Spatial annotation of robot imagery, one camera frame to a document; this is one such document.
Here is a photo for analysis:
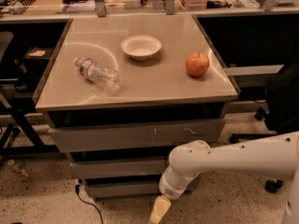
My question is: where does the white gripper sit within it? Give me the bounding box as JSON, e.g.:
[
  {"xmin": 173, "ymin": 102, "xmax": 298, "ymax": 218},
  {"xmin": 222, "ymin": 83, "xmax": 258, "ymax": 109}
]
[{"xmin": 149, "ymin": 166, "xmax": 199, "ymax": 224}]

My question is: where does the grey bottom drawer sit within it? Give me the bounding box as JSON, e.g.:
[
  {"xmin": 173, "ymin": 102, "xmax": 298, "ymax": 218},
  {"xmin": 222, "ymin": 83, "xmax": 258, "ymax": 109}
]
[{"xmin": 85, "ymin": 175, "xmax": 161, "ymax": 199}]

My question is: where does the grey drawer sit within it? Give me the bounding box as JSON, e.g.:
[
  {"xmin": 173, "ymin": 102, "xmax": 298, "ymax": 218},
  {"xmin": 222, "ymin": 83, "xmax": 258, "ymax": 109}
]
[
  {"xmin": 70, "ymin": 156, "xmax": 169, "ymax": 179},
  {"xmin": 50, "ymin": 119, "xmax": 225, "ymax": 153},
  {"xmin": 85, "ymin": 175, "xmax": 161, "ymax": 199}
]

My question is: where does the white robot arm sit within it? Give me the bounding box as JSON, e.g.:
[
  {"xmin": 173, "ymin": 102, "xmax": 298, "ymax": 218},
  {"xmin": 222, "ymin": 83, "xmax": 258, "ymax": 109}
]
[{"xmin": 149, "ymin": 132, "xmax": 299, "ymax": 224}]

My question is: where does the grey top drawer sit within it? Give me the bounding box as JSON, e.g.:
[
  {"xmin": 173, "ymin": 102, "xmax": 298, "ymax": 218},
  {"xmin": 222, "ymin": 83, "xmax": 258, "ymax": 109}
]
[{"xmin": 50, "ymin": 119, "xmax": 225, "ymax": 153}]

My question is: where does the grey middle drawer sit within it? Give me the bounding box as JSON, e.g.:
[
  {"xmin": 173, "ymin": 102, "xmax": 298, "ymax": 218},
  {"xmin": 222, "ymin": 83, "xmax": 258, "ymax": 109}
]
[{"xmin": 70, "ymin": 156, "xmax": 169, "ymax": 179}]

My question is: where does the grey drawer cabinet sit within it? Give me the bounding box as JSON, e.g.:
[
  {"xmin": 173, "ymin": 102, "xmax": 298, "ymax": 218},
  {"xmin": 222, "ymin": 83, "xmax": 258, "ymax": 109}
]
[{"xmin": 33, "ymin": 13, "xmax": 241, "ymax": 202}]

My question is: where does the red apple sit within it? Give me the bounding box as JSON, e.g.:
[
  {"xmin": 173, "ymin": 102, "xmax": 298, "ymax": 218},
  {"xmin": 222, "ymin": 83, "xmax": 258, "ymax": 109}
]
[{"xmin": 185, "ymin": 51, "xmax": 209, "ymax": 77}]

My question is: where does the small bottle on floor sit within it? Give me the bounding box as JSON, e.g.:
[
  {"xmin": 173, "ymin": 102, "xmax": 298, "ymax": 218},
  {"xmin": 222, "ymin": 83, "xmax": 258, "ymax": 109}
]
[{"xmin": 7, "ymin": 160, "xmax": 29, "ymax": 180}]

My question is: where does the black office chair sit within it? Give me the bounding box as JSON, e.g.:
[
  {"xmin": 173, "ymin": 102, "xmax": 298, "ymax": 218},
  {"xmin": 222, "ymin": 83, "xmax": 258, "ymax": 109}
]
[{"xmin": 228, "ymin": 61, "xmax": 299, "ymax": 194}]

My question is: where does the clear plastic water bottle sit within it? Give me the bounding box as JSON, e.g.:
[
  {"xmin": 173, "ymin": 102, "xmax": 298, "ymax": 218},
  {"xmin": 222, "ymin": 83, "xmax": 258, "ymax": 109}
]
[{"xmin": 74, "ymin": 56, "xmax": 122, "ymax": 94}]

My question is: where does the white paper bowl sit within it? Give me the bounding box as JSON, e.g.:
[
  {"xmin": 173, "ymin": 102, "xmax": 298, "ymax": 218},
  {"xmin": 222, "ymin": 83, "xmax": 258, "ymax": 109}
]
[{"xmin": 121, "ymin": 35, "xmax": 162, "ymax": 61}]

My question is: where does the long back workbench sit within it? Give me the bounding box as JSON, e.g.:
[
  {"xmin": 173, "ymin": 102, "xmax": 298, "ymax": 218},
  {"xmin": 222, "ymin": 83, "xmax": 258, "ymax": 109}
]
[{"xmin": 0, "ymin": 0, "xmax": 299, "ymax": 22}]

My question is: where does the black power cable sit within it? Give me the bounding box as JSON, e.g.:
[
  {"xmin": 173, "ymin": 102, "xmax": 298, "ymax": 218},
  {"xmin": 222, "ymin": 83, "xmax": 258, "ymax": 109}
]
[{"xmin": 74, "ymin": 184, "xmax": 105, "ymax": 224}]

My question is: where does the black desk frame left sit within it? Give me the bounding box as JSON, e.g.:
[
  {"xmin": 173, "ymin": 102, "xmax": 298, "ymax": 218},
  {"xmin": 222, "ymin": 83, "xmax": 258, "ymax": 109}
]
[{"xmin": 0, "ymin": 31, "xmax": 60, "ymax": 170}]

